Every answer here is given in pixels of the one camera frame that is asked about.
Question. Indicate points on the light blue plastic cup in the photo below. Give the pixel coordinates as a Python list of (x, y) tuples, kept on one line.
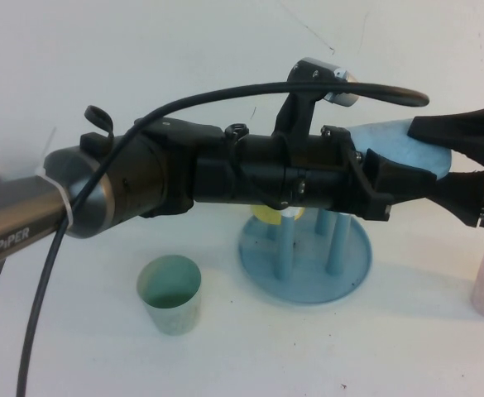
[(390, 140)]

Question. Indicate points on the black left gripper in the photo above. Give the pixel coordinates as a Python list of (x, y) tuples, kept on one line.
[(316, 165)]

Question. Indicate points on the yellow plastic cup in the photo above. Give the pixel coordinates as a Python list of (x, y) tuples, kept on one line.
[(266, 215)]

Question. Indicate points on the green plastic cup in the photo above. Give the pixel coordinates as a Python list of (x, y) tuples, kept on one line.
[(171, 318)]

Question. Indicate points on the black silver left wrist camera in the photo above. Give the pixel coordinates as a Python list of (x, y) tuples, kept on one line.
[(308, 72)]

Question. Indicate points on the blue cup stand white caps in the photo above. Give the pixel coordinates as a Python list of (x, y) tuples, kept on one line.
[(308, 289)]

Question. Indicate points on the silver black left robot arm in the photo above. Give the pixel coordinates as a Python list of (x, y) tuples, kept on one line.
[(142, 173)]

